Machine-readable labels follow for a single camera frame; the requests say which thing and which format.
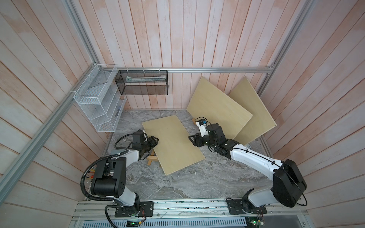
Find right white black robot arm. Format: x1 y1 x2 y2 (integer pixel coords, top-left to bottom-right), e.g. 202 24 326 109
189 119 307 214

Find aluminium front rail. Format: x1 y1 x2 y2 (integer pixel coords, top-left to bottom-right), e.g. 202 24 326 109
69 198 315 228

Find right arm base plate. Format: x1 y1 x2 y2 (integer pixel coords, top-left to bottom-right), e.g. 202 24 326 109
225 198 267 215

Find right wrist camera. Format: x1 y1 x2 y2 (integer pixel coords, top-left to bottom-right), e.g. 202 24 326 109
195 118 208 137

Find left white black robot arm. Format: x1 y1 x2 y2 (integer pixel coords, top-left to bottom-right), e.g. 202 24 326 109
89 129 159 208

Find black wire mesh basket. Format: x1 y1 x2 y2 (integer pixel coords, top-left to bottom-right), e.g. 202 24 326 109
115 69 169 96

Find wooden easel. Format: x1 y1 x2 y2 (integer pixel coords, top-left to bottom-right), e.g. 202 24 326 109
147 150 159 166

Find black corrugated cable conduit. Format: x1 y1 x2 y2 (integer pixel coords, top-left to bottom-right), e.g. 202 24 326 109
80 133 135 228

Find white wire mesh shelf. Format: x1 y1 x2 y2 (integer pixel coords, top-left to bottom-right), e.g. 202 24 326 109
74 64 126 132

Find pink cup of pencils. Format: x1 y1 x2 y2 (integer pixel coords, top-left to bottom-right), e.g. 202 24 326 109
85 168 95 183

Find plywood board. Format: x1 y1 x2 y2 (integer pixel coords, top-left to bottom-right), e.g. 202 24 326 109
142 115 205 175
186 78 253 139
229 77 277 145

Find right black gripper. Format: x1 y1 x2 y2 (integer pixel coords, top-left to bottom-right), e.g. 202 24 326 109
188 131 218 151

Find horizontal aluminium wall profile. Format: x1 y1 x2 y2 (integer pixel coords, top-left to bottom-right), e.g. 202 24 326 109
116 66 273 74

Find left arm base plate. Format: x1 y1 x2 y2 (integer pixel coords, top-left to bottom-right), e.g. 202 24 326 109
115 201 154 218

